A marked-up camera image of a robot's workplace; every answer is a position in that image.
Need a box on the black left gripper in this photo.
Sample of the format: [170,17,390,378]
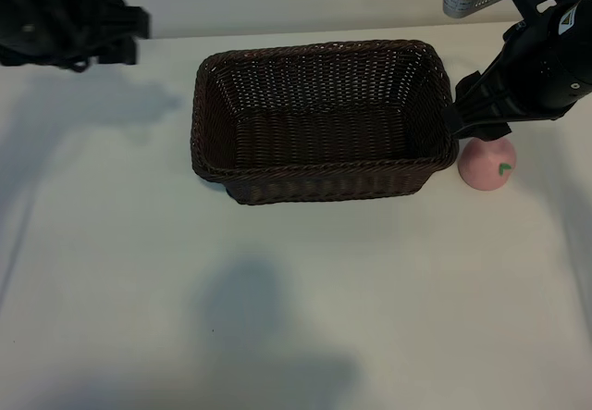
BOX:
[0,0,153,71]

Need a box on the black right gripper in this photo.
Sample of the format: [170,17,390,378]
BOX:
[443,0,592,143]

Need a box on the pink peach with green leaf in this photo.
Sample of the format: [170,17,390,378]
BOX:
[456,137,517,193]

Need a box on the dark brown wicker basket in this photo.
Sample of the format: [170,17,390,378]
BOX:
[189,38,461,206]

